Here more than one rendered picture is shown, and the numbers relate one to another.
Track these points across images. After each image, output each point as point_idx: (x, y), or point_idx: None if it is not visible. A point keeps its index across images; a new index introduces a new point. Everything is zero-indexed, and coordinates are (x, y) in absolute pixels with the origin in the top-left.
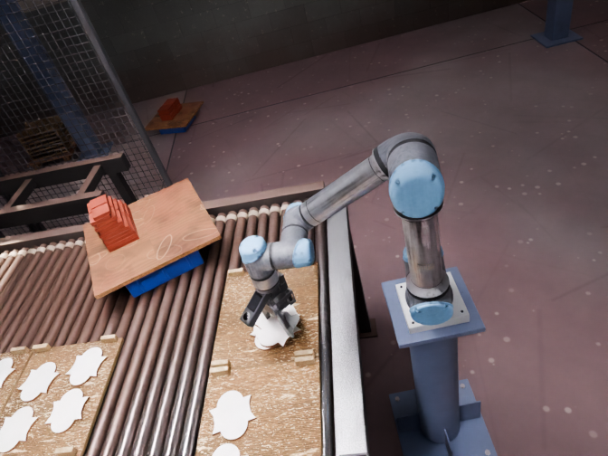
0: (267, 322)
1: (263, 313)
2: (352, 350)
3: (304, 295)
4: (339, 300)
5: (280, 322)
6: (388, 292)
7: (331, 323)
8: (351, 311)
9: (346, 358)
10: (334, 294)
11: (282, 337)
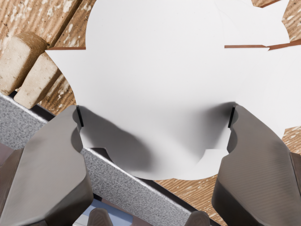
0: (222, 93)
1: (261, 131)
2: (23, 145)
3: (208, 186)
4: (140, 198)
5: (36, 180)
6: (110, 218)
7: (110, 164)
8: (104, 194)
9: (10, 127)
10: (160, 202)
11: (90, 81)
